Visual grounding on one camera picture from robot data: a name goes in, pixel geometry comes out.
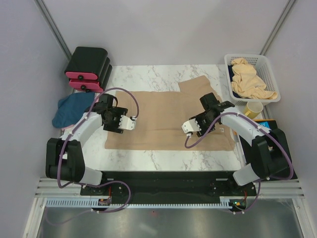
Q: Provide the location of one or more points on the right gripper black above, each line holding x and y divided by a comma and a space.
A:
203, 130

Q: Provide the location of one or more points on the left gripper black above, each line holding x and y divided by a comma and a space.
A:
114, 128

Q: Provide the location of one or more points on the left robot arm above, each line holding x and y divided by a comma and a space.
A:
64, 156

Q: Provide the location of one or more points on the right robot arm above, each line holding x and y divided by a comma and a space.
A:
250, 130

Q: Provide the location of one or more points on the pink cloth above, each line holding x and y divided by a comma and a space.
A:
67, 127

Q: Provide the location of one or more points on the lower black pink drawer box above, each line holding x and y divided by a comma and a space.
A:
89, 81

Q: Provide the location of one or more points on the black pink drawer box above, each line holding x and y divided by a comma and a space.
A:
89, 81
87, 63

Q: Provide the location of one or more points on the blue t shirt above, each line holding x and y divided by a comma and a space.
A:
69, 111

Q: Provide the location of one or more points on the yellow mug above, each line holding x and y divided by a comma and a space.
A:
253, 109

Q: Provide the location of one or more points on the light yellow t shirt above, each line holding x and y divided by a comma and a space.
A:
246, 84

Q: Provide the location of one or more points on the blue storey treehouse book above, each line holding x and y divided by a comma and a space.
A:
264, 124

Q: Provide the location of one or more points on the upper black pink drawer box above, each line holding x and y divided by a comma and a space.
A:
87, 63

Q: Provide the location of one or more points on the white plastic basket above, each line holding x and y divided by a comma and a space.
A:
264, 71

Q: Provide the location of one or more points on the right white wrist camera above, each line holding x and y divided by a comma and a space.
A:
190, 127

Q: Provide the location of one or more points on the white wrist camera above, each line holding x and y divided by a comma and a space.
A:
126, 123
190, 127

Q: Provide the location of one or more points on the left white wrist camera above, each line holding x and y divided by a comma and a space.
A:
126, 123

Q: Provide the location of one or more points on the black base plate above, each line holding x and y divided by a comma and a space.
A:
186, 187

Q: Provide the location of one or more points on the white cable duct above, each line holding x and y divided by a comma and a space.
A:
101, 203

